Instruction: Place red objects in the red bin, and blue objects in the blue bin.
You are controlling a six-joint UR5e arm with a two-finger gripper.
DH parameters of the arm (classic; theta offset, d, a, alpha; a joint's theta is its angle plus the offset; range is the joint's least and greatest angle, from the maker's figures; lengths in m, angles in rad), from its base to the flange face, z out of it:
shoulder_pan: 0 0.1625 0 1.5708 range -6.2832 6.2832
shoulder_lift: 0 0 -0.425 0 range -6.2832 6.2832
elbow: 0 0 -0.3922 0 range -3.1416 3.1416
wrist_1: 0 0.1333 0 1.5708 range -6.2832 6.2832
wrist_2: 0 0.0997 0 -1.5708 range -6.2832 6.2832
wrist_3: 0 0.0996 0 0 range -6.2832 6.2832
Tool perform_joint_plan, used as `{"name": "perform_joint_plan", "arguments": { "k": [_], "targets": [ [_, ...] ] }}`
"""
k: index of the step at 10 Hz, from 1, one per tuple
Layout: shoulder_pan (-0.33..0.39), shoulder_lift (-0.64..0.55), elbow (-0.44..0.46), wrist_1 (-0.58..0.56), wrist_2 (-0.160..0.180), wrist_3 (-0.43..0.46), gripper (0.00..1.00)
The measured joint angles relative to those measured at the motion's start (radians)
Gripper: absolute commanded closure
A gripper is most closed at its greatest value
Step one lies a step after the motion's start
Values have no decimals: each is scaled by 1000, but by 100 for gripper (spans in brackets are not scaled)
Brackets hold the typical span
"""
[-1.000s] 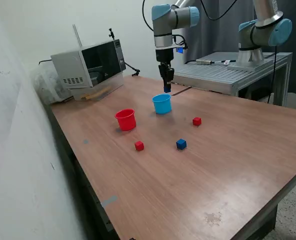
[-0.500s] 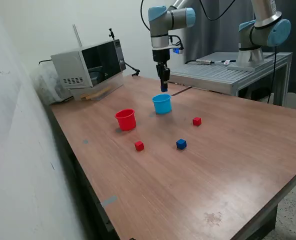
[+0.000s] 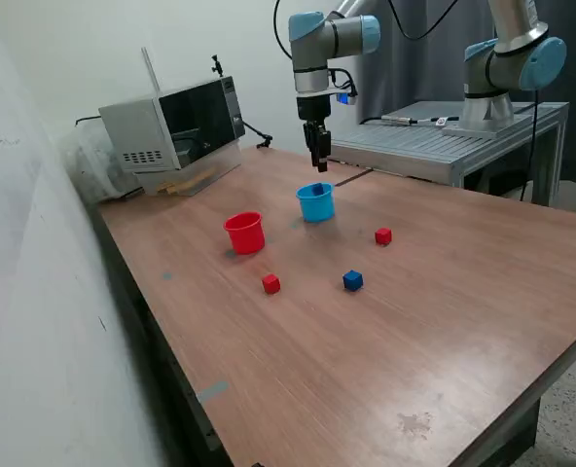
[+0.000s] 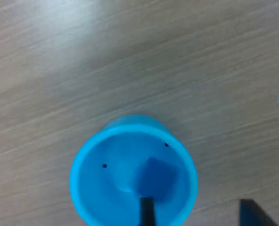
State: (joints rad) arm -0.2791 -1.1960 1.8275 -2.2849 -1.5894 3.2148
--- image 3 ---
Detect aluminium profile robot stand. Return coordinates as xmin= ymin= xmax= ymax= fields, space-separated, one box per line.
xmin=315 ymin=100 xmax=570 ymax=208

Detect silver microwave oven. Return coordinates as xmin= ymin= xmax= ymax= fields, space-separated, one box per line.
xmin=97 ymin=75 xmax=247 ymax=174

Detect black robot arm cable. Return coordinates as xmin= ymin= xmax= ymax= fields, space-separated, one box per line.
xmin=272 ymin=0 xmax=459 ymax=59

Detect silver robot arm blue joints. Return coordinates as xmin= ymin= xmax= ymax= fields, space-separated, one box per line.
xmin=287 ymin=0 xmax=569 ymax=130

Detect yellow wooden pieces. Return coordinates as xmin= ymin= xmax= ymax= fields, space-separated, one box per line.
xmin=157 ymin=167 xmax=217 ymax=197

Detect black cable with silver plug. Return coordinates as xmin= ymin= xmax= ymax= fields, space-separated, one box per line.
xmin=379 ymin=114 xmax=460 ymax=127

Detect thin white rod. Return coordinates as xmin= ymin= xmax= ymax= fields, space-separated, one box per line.
xmin=140 ymin=47 xmax=162 ymax=93

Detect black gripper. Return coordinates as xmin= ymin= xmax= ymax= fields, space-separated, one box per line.
xmin=296 ymin=95 xmax=331 ymax=173

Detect translucent plastic bag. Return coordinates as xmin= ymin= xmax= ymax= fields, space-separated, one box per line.
xmin=56 ymin=121 xmax=143 ymax=205

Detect blue plastic cup bin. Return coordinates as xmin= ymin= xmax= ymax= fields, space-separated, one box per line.
xmin=295 ymin=182 xmax=337 ymax=224

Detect aluminium base mounting plate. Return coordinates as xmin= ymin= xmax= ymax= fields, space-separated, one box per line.
xmin=441 ymin=109 xmax=532 ymax=140

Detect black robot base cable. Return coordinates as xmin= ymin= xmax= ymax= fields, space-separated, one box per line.
xmin=520 ymin=86 xmax=545 ymax=203

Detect black flat strip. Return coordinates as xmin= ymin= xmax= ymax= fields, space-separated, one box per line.
xmin=334 ymin=167 xmax=373 ymax=189

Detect dark grey curtain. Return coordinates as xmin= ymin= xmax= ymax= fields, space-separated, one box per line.
xmin=355 ymin=0 xmax=576 ymax=196

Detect red plastic cup bin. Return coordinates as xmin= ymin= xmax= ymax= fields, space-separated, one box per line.
xmin=222 ymin=210 xmax=267 ymax=256

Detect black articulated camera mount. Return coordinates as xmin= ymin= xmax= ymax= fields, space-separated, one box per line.
xmin=211 ymin=54 xmax=273 ymax=150

